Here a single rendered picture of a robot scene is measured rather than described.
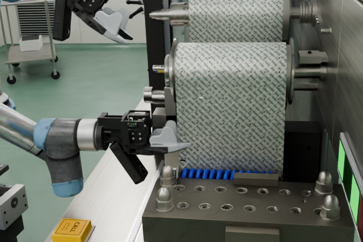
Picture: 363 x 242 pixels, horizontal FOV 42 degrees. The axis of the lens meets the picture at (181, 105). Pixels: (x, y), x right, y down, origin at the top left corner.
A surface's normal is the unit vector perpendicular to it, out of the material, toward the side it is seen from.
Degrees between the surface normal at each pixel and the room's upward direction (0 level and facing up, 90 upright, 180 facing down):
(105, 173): 0
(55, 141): 90
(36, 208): 0
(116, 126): 90
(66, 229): 0
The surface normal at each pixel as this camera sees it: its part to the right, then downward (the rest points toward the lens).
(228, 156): -0.15, 0.35
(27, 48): 0.12, 0.34
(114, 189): -0.04, -0.94
